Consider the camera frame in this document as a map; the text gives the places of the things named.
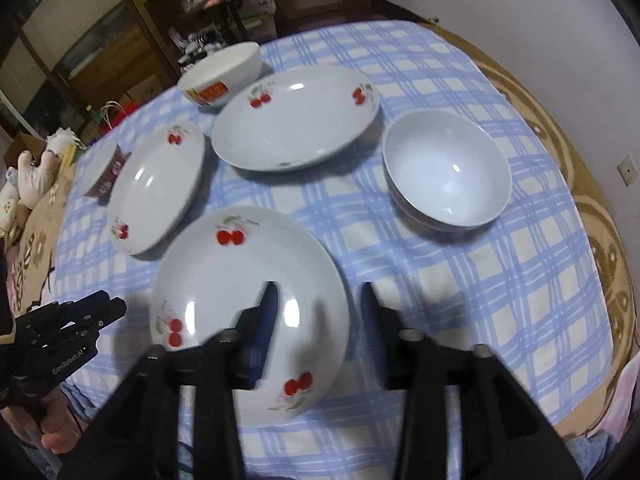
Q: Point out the brown cardboard box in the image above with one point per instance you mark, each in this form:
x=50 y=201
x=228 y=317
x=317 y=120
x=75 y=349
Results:
x=140 y=90

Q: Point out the stacked storage boxes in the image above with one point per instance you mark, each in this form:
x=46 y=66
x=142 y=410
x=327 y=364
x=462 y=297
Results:
x=260 y=15

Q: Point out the open cardboard box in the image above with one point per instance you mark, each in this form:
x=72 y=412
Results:
x=27 y=147

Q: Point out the pink white plush toy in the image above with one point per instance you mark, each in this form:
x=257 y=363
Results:
x=37 y=180

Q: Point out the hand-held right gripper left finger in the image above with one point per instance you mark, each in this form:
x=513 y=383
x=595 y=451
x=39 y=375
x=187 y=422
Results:
x=265 y=340

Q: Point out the cream plush toy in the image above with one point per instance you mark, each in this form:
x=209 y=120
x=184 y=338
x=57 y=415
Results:
x=10 y=210

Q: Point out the green bottle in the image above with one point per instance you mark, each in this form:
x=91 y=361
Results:
x=90 y=112

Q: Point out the pink cloth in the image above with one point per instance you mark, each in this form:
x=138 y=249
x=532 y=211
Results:
x=622 y=400

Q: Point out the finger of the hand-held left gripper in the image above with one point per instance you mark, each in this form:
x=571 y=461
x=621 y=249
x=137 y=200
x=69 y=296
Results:
x=107 y=315
x=92 y=301

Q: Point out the person's left hand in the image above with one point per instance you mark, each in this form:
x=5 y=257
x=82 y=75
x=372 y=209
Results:
x=57 y=430

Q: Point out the basket of clothes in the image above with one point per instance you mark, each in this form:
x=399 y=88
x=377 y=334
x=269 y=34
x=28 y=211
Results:
x=197 y=45

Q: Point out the blue plaid cloth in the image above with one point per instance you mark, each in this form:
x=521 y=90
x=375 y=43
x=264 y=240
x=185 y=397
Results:
x=450 y=285

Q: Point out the red patterned white bowl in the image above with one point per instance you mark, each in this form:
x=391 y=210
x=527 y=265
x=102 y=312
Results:
x=97 y=165
x=445 y=170

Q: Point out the cherry print white plate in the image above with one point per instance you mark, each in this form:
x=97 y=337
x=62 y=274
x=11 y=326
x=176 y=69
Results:
x=155 y=195
x=300 y=120
x=225 y=280

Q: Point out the red paper bag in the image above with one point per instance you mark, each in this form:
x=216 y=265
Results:
x=129 y=110

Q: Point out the yellow soft cushion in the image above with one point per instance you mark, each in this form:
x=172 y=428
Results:
x=71 y=154

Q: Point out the white bowl with red label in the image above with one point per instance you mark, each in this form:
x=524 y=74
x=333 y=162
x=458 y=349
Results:
x=225 y=67

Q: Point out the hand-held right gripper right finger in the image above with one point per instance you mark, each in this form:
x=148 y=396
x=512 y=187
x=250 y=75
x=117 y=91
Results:
x=375 y=330

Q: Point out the white fluffy toy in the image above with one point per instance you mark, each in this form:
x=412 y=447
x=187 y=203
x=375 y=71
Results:
x=62 y=137

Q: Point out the beige wall socket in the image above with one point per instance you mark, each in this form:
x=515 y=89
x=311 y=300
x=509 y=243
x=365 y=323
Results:
x=626 y=171

